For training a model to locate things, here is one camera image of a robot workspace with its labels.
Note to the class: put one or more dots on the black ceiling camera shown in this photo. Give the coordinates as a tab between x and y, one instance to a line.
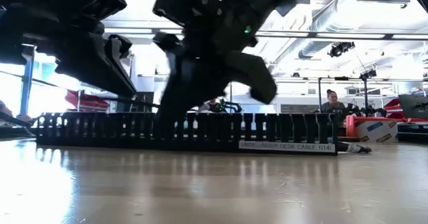
341	48

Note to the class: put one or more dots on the person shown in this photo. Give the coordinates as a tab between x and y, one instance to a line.
210	106
332	103

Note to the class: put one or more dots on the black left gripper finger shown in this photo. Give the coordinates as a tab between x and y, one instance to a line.
97	70
122	47

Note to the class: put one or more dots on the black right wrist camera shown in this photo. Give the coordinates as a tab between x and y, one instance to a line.
184	3

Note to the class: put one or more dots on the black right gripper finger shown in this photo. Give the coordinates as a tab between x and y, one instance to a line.
194	87
254	77

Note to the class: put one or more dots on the dark monitor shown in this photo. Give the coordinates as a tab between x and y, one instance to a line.
414	107

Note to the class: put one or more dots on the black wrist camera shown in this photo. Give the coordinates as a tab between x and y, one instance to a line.
184	3
100	0

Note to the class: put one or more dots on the red bin with taped label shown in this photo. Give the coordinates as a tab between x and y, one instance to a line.
374	132

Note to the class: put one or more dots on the black camera on pole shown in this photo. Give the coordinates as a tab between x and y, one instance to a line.
368	74

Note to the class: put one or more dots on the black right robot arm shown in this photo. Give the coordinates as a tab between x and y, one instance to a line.
261	3

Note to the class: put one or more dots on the silver ventilation duct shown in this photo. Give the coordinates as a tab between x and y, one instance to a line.
311	48

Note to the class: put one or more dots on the black table edge frame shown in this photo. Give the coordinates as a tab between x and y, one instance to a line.
16	132

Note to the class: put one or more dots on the black background robot arm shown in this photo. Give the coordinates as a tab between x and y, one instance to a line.
230	106
366	110

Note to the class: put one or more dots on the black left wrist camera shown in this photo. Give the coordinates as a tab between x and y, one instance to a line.
100	0

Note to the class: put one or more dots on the red shelf bins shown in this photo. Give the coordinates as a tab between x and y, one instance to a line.
87	102
393	108

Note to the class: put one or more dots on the blue window post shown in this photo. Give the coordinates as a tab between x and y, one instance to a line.
26	83

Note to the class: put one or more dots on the thin black background frame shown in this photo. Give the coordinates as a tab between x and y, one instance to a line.
319	97

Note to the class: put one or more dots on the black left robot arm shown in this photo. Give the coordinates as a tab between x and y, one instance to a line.
26	0

